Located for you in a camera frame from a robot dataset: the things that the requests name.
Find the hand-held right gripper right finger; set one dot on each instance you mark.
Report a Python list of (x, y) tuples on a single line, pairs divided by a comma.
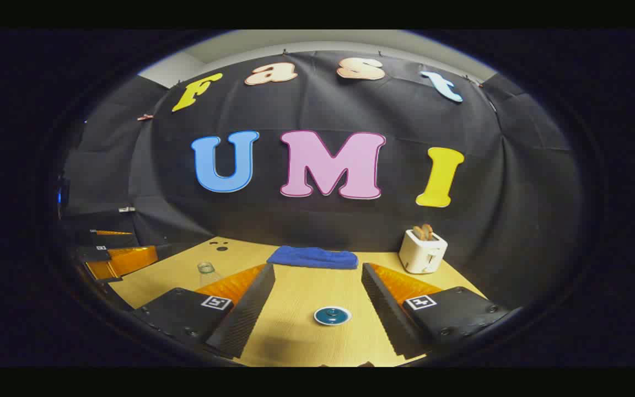
[(386, 309)]

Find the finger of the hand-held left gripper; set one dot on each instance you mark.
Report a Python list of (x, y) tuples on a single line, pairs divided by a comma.
[(111, 238), (130, 259)]

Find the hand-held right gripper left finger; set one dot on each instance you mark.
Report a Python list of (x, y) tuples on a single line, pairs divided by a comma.
[(248, 309)]

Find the clear plastic water bottle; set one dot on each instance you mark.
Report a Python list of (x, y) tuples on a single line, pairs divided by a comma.
[(206, 274)]

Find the white toaster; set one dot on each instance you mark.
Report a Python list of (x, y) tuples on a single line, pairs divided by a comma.
[(419, 256)]

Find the blue towel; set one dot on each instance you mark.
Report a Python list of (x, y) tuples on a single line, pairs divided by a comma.
[(312, 257)]

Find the toast bread slice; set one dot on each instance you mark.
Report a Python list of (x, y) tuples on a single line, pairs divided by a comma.
[(418, 232), (428, 231)]

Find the black backdrop cloth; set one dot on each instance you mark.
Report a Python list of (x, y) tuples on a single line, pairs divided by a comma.
[(323, 231)]

